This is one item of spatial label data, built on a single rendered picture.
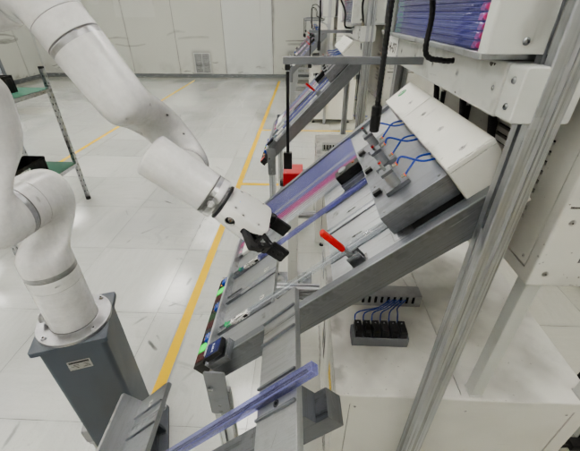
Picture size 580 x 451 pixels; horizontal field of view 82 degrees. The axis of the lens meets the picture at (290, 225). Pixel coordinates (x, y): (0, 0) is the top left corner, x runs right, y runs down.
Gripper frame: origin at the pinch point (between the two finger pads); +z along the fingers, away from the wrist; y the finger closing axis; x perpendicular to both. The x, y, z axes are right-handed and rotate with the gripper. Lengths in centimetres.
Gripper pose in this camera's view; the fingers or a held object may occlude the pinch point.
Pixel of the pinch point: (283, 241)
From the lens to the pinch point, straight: 72.0
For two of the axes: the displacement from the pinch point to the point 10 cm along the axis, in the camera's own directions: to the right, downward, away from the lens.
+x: -6.1, 6.5, 4.5
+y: 0.4, -5.4, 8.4
